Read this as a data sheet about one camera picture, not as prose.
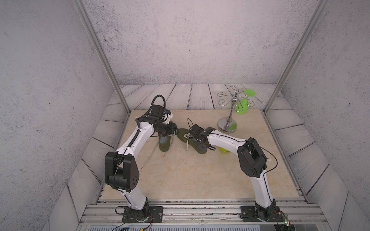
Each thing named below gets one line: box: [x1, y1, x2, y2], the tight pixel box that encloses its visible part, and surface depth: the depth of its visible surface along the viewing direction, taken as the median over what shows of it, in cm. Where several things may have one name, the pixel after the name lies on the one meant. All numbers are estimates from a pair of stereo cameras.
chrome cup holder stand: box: [216, 86, 255, 134], surface depth 104 cm
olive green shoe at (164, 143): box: [158, 135, 172, 153], surface depth 100 cm
